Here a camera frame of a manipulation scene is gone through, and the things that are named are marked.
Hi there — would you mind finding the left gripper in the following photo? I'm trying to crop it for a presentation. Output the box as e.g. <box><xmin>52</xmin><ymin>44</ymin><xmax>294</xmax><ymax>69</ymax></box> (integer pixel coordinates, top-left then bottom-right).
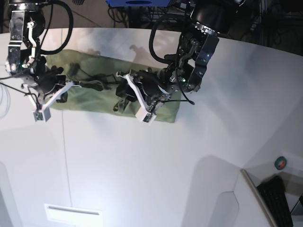
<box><xmin>116</xmin><ymin>68</ymin><xmax>180</xmax><ymax>111</ymax></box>

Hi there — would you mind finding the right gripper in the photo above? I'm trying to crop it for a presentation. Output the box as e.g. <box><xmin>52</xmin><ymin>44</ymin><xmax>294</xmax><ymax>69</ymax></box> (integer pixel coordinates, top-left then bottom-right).
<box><xmin>34</xmin><ymin>66</ymin><xmax>68</xmax><ymax>103</ymax></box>

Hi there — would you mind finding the olive green t-shirt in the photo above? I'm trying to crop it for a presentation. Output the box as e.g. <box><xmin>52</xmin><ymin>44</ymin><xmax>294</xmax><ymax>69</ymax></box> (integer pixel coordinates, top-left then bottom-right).
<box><xmin>44</xmin><ymin>49</ymin><xmax>182</xmax><ymax>124</ymax></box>

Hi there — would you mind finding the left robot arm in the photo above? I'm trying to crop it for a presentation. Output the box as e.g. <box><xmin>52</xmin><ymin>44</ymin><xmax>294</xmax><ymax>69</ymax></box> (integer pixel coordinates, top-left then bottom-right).
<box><xmin>116</xmin><ymin>0</ymin><xmax>244</xmax><ymax>113</ymax></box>

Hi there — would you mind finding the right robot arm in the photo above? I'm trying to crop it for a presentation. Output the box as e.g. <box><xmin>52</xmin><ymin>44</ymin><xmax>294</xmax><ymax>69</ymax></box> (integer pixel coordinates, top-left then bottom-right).
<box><xmin>5</xmin><ymin>0</ymin><xmax>74</xmax><ymax>103</ymax></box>

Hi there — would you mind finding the blue box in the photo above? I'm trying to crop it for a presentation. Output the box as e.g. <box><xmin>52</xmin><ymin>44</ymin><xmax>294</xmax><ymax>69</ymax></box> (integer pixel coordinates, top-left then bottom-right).
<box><xmin>106</xmin><ymin>0</ymin><xmax>177</xmax><ymax>7</ymax></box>

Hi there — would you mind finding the green tape roll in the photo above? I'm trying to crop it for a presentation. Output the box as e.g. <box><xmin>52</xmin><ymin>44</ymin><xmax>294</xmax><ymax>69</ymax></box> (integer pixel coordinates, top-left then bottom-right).
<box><xmin>274</xmin><ymin>156</ymin><xmax>287</xmax><ymax>170</ymax></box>

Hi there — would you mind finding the black keyboard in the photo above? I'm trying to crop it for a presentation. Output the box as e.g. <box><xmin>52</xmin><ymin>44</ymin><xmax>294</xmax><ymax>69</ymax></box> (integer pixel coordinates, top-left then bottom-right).
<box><xmin>257</xmin><ymin>175</ymin><xmax>294</xmax><ymax>227</ymax></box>

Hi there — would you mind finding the grey monitor edge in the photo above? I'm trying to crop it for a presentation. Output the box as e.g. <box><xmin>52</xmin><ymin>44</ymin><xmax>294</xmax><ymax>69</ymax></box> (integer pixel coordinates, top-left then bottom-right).
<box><xmin>241</xmin><ymin>169</ymin><xmax>277</xmax><ymax>227</ymax></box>

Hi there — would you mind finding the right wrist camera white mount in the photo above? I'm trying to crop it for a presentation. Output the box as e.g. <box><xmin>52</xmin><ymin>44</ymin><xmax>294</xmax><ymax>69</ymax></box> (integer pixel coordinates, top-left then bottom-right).
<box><xmin>23</xmin><ymin>80</ymin><xmax>81</xmax><ymax>122</ymax></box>

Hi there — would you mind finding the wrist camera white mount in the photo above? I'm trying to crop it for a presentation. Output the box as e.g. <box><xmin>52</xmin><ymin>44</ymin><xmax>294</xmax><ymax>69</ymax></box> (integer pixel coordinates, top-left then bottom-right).
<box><xmin>23</xmin><ymin>80</ymin><xmax>81</xmax><ymax>122</ymax></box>
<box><xmin>116</xmin><ymin>72</ymin><xmax>157</xmax><ymax>125</ymax></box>

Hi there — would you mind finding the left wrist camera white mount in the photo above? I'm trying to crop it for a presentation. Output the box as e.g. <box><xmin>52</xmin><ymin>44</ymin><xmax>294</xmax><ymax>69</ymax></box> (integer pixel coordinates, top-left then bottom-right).
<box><xmin>116</xmin><ymin>72</ymin><xmax>157</xmax><ymax>125</ymax></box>

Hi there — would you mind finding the white charging cable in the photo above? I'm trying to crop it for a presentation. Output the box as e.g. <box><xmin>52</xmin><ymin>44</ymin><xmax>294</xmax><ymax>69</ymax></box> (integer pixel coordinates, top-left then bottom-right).
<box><xmin>0</xmin><ymin>82</ymin><xmax>12</xmax><ymax>119</ymax></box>

